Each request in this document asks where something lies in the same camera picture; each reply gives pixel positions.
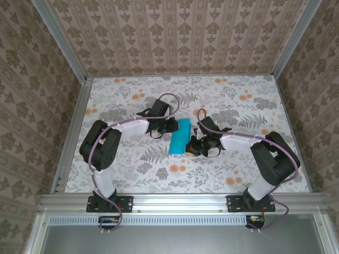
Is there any teal paper sheet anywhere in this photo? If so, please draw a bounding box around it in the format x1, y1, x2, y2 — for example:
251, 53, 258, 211
168, 118, 192, 155

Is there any grey slotted cable duct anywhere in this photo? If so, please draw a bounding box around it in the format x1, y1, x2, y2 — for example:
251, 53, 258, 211
49, 215, 249, 226

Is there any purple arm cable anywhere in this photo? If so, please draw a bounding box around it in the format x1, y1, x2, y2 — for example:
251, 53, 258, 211
88, 93, 181, 235
197, 108, 300, 233

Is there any grey metal sheet panel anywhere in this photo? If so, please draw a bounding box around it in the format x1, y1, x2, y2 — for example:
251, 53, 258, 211
39, 224, 324, 254

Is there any aluminium frame post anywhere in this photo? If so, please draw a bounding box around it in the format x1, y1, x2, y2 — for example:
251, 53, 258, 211
270, 0, 320, 77
33, 0, 88, 81

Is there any aluminium lower frame rail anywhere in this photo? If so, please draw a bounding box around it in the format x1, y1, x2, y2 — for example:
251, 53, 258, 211
25, 213, 50, 254
312, 213, 333, 254

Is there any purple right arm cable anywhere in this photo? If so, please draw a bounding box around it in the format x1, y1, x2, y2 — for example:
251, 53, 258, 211
197, 108, 300, 233

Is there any black electronics board with wires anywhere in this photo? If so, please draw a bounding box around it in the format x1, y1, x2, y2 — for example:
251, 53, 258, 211
245, 211, 266, 230
98, 215, 120, 230

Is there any wide aluminium frame rail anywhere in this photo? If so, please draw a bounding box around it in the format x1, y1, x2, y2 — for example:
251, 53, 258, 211
38, 193, 328, 214

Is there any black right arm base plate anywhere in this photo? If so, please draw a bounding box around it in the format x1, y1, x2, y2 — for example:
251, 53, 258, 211
227, 195, 276, 213

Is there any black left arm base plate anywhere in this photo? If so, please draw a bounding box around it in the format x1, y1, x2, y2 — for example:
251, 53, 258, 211
86, 195, 133, 213

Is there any floral table cover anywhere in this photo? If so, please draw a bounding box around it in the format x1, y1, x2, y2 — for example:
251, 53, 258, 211
65, 76, 310, 194

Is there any aluminium table side rail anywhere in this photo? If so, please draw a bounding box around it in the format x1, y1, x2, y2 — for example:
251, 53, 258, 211
50, 76, 93, 195

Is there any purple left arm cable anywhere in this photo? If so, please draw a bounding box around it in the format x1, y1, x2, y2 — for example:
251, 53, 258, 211
88, 93, 181, 235

